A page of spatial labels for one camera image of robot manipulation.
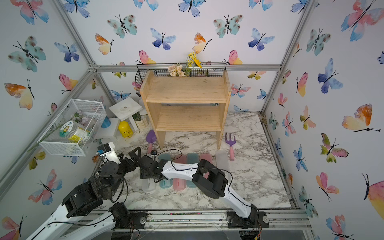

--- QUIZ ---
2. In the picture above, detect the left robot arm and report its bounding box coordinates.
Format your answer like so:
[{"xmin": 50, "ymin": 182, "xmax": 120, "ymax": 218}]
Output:
[{"xmin": 28, "ymin": 145, "xmax": 146, "ymax": 240}]

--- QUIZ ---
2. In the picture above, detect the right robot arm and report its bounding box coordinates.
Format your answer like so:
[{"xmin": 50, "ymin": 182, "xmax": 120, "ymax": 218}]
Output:
[{"xmin": 137, "ymin": 156, "xmax": 270, "ymax": 230}]

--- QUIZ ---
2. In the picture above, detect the small potted plant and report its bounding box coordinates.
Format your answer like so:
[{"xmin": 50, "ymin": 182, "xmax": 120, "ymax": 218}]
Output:
[{"xmin": 133, "ymin": 112, "xmax": 149, "ymax": 131}]

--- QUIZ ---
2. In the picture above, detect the yellow bottle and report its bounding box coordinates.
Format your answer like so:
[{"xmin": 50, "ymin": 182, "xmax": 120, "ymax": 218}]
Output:
[{"xmin": 118, "ymin": 121, "xmax": 134, "ymax": 139}]

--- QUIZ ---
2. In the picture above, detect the pink pencil case top shelf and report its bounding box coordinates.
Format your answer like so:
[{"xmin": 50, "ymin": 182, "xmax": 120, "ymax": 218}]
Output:
[{"xmin": 173, "ymin": 155, "xmax": 187, "ymax": 191}]

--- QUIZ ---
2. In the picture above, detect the teal pencil case shelf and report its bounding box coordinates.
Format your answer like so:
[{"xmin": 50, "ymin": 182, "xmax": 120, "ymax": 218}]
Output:
[
  {"xmin": 158, "ymin": 154, "xmax": 173, "ymax": 189},
  {"xmin": 186, "ymin": 153, "xmax": 200, "ymax": 189}
]

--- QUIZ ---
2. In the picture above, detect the teal pencil case top shelf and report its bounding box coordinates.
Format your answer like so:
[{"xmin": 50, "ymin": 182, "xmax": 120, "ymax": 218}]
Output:
[{"xmin": 158, "ymin": 154, "xmax": 173, "ymax": 189}]

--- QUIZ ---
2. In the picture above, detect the wooden two-tier shelf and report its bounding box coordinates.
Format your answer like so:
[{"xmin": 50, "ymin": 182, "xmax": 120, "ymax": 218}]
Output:
[{"xmin": 140, "ymin": 71, "xmax": 231, "ymax": 149}]

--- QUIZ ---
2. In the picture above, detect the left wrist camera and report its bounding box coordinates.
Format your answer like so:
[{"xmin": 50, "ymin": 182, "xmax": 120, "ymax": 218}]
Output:
[{"xmin": 97, "ymin": 142, "xmax": 121, "ymax": 165}]

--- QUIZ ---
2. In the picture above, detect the purple toy garden fork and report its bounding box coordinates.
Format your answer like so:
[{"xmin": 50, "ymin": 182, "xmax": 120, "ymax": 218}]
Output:
[{"xmin": 225, "ymin": 133, "xmax": 236, "ymax": 162}]

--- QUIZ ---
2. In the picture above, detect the white pencil case top shelf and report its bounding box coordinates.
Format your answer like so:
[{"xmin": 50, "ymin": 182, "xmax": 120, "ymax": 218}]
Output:
[{"xmin": 141, "ymin": 179, "xmax": 157, "ymax": 192}]

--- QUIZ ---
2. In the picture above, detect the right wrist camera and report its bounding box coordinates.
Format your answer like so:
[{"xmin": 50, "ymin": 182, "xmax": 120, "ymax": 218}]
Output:
[{"xmin": 151, "ymin": 150, "xmax": 158, "ymax": 157}]

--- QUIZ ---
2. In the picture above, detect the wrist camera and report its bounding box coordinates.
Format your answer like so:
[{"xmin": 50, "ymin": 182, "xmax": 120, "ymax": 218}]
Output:
[
  {"xmin": 151, "ymin": 150, "xmax": 158, "ymax": 157},
  {"xmin": 97, "ymin": 142, "xmax": 121, "ymax": 165}
]

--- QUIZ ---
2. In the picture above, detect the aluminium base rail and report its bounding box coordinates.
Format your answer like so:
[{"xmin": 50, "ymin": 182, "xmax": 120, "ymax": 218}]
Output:
[{"xmin": 103, "ymin": 208, "xmax": 314, "ymax": 233}]

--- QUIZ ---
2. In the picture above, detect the small white stool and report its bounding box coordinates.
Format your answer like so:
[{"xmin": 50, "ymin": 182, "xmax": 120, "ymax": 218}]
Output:
[{"xmin": 109, "ymin": 97, "xmax": 143, "ymax": 132}]

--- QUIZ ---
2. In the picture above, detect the pink pencil case shelf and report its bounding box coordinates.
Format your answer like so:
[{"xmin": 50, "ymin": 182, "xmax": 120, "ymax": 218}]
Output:
[
  {"xmin": 199, "ymin": 154, "xmax": 214, "ymax": 180},
  {"xmin": 173, "ymin": 155, "xmax": 187, "ymax": 191}
]

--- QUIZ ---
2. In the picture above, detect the clear jar with colourful label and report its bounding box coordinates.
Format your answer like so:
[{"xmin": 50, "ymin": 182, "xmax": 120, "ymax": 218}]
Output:
[{"xmin": 59, "ymin": 121, "xmax": 90, "ymax": 144}]

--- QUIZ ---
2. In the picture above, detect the black wire basket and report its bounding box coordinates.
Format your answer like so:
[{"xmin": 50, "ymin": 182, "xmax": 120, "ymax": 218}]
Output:
[{"xmin": 135, "ymin": 62, "xmax": 228, "ymax": 97}]

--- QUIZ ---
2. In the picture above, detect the purple toy trowel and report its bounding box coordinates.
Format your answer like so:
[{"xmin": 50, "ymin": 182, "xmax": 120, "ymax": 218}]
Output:
[{"xmin": 146, "ymin": 130, "xmax": 157, "ymax": 154}]

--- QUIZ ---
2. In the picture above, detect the white mesh wall basket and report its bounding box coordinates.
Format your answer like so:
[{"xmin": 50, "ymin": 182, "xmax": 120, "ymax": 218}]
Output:
[{"xmin": 38, "ymin": 99, "xmax": 107, "ymax": 157}]

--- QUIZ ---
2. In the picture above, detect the artificial flower stem in basket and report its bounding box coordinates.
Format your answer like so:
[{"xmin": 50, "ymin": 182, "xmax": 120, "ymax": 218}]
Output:
[{"xmin": 28, "ymin": 112, "xmax": 84, "ymax": 154}]

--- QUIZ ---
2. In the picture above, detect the artificial flowers bunch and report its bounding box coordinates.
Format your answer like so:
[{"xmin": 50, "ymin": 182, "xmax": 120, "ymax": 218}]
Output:
[{"xmin": 168, "ymin": 52, "xmax": 203, "ymax": 77}]

